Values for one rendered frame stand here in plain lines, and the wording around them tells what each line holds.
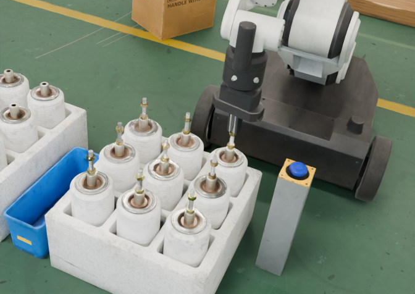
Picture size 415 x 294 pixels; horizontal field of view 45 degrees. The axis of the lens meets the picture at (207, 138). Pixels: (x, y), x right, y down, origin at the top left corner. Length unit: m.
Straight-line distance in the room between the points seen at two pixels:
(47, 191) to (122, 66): 0.80
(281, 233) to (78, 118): 0.65
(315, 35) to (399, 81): 1.08
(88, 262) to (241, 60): 0.58
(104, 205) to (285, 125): 0.61
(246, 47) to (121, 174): 0.43
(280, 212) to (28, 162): 0.63
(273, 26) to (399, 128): 1.07
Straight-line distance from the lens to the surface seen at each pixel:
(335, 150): 1.48
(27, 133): 1.36
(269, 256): 1.30
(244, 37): 0.99
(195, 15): 2.33
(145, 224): 1.10
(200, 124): 1.54
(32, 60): 2.11
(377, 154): 1.50
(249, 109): 1.11
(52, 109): 1.42
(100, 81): 1.96
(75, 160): 1.48
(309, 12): 1.29
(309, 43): 1.30
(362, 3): 2.86
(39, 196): 1.39
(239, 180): 1.24
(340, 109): 1.68
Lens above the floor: 1.04
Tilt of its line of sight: 38 degrees down
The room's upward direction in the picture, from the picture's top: 8 degrees clockwise
